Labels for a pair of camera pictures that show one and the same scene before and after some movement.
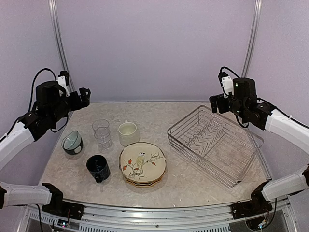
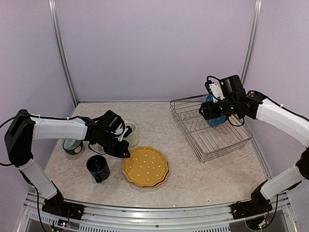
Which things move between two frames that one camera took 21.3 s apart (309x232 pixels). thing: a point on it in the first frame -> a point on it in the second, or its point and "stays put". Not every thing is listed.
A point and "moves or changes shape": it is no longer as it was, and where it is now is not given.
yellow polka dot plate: x=145 y=185 moves or changes shape
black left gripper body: x=76 y=104 -> x=111 y=148
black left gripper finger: x=85 y=99 -> x=125 y=153
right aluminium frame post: x=253 y=38 stays put
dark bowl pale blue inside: x=72 y=142 stays put
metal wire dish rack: x=216 y=144 moves or changes shape
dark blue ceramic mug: x=98 y=166 stays put
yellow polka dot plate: x=143 y=183 moves or changes shape
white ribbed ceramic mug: x=128 y=133 stays put
